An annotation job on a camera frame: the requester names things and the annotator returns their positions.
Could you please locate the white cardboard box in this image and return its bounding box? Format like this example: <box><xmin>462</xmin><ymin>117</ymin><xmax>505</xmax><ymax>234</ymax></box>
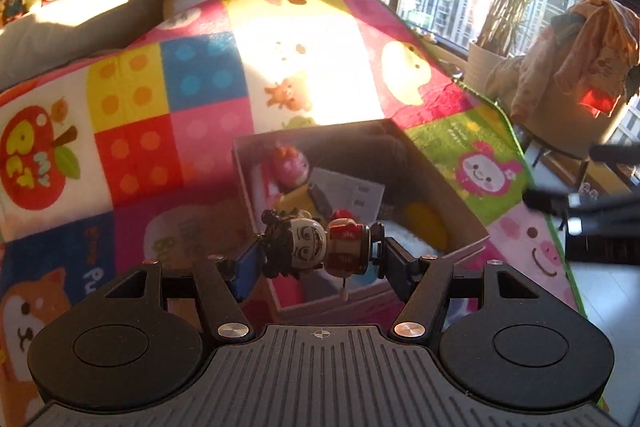
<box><xmin>232</xmin><ymin>120</ymin><xmax>488</xmax><ymax>323</ymax></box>

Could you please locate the yellow pink cupcake toy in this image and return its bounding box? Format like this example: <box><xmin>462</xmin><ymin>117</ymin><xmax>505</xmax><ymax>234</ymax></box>
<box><xmin>273</xmin><ymin>183</ymin><xmax>321</xmax><ymax>217</ymax></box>

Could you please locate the round table with legs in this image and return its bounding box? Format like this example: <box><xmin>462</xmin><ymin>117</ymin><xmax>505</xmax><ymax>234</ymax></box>
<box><xmin>518</xmin><ymin>100</ymin><xmax>627</xmax><ymax>192</ymax></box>

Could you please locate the white battery charger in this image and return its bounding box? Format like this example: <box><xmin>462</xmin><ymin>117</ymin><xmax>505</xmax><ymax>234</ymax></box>
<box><xmin>309</xmin><ymin>168</ymin><xmax>385</xmax><ymax>225</ymax></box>

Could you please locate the colourful cartoon play mat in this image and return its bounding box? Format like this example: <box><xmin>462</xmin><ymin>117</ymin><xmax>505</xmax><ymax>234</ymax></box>
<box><xmin>1</xmin><ymin>0</ymin><xmax>580</xmax><ymax>426</ymax></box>

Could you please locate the pink pig figurine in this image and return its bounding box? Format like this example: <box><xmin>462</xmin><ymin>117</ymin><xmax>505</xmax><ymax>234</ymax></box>
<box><xmin>271</xmin><ymin>144</ymin><xmax>310</xmax><ymax>191</ymax></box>

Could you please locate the black-haired red doll figurine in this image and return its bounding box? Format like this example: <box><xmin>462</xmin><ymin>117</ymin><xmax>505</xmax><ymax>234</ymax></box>
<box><xmin>260</xmin><ymin>209</ymin><xmax>374</xmax><ymax>282</ymax></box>

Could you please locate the yellow ribbed corn toy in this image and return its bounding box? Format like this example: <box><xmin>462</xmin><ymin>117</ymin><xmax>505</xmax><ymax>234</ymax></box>
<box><xmin>402</xmin><ymin>202</ymin><xmax>449</xmax><ymax>253</ymax></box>

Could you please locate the blue packet in box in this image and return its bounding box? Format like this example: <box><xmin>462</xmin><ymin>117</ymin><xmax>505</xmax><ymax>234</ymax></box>
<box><xmin>381</xmin><ymin>220</ymin><xmax>440</xmax><ymax>258</ymax></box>

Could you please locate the grey sofa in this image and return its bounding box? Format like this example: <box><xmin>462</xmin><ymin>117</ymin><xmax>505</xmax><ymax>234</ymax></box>
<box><xmin>1</xmin><ymin>0</ymin><xmax>205</xmax><ymax>90</ymax></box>

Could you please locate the pink patterned clothes pile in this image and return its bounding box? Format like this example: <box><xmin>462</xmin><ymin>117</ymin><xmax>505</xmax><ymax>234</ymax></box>
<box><xmin>486</xmin><ymin>0</ymin><xmax>639</xmax><ymax>124</ymax></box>

